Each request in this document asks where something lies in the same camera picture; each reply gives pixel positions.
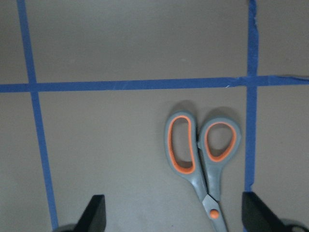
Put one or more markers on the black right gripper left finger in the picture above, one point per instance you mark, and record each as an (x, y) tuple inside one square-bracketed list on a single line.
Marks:
[(93, 218)]

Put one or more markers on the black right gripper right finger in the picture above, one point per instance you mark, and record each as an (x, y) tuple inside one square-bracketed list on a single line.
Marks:
[(256, 215)]

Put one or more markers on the grey orange scissors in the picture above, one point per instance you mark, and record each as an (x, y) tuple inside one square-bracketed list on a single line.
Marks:
[(204, 174)]

